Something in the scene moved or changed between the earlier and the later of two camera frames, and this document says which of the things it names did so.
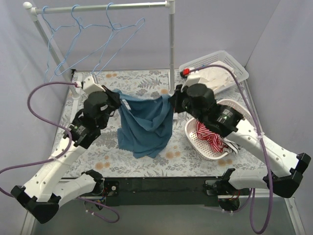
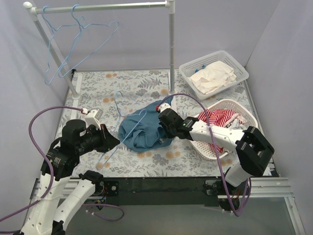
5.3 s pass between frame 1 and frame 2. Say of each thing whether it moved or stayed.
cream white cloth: stayed
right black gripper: moved
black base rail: stayed
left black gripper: moved
